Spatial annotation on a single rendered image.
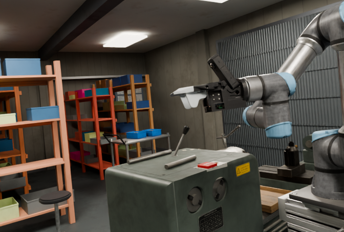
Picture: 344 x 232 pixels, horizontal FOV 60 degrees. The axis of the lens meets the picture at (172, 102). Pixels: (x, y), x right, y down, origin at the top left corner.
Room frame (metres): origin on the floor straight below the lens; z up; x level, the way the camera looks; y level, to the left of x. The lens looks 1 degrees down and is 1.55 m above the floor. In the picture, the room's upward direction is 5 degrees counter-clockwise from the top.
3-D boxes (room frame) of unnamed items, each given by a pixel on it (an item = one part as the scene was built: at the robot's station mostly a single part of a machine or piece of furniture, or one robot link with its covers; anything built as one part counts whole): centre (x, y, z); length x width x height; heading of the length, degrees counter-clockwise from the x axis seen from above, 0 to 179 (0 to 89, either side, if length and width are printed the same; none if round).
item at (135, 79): (7.57, 1.31, 1.12); 2.33 x 0.63 x 2.23; 34
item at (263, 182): (2.11, -0.80, 0.90); 0.53 x 0.30 x 0.06; 42
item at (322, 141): (1.06, -0.56, 1.33); 0.13 x 0.12 x 0.14; 10
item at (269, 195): (1.87, -0.49, 0.89); 0.36 x 0.30 x 0.04; 42
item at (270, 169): (2.09, -0.75, 0.95); 0.43 x 0.18 x 0.04; 42
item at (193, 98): (0.81, -0.06, 1.55); 0.09 x 0.03 x 0.06; 113
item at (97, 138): (7.09, 2.05, 0.99); 2.29 x 0.58 x 1.98; 34
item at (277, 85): (0.88, -0.31, 1.56); 0.11 x 0.08 x 0.09; 100
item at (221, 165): (1.26, -0.14, 1.23); 0.13 x 0.08 x 0.06; 132
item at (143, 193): (1.42, -0.02, 1.06); 0.59 x 0.48 x 0.39; 132
